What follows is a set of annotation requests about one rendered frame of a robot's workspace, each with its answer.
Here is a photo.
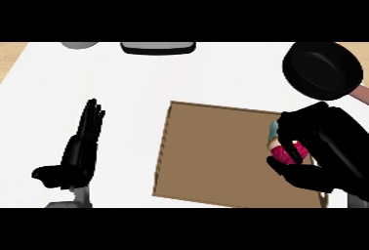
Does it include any pink cupcake with teal wrapper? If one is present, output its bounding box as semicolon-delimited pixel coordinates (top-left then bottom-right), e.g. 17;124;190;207
267;119;311;166

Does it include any brown tray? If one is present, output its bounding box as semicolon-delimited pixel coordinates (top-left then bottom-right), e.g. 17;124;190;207
152;100;332;209

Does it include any black pot with pink handle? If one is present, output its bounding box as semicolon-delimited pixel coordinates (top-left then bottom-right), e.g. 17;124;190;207
280;42;369;106

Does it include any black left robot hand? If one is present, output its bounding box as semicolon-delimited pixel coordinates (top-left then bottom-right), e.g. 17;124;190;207
31;98;106;190

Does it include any grey round object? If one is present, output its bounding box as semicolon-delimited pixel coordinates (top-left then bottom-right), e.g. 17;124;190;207
59;42;98;51

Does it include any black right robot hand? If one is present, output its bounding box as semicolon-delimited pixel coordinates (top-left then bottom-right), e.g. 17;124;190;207
265;101;369;201

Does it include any dark grey appliance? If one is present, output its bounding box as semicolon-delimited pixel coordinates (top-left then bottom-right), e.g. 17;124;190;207
119;42;197;57

